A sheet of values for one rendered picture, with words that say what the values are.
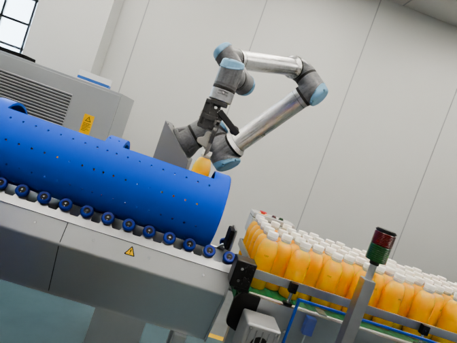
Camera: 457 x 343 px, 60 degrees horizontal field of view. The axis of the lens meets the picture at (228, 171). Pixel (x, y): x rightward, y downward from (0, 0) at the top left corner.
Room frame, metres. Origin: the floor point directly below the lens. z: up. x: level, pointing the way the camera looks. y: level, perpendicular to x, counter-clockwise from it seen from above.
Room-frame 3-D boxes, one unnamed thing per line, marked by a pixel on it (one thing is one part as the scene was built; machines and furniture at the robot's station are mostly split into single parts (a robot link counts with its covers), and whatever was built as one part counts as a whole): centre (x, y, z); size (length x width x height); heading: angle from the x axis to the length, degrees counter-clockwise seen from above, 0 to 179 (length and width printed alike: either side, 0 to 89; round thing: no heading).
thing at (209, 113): (1.54, 0.13, 1.43); 0.09 x 0.08 x 0.12; 96
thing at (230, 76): (1.54, 0.12, 1.60); 0.10 x 0.09 x 0.12; 155
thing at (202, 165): (1.54, 0.10, 1.18); 0.07 x 0.07 x 0.19
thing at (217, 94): (1.53, 0.12, 1.51); 0.10 x 0.09 x 0.05; 6
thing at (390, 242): (1.19, -0.51, 1.23); 0.06 x 0.06 x 0.04
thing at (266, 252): (1.40, -0.23, 0.99); 0.07 x 0.07 x 0.19
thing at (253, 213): (1.82, -0.26, 1.05); 0.20 x 0.10 x 0.10; 96
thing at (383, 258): (1.19, -0.51, 1.18); 0.06 x 0.06 x 0.05
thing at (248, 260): (1.32, -0.16, 0.95); 0.10 x 0.07 x 0.10; 6
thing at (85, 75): (3.13, 1.23, 1.48); 0.24 x 0.12 x 0.08; 103
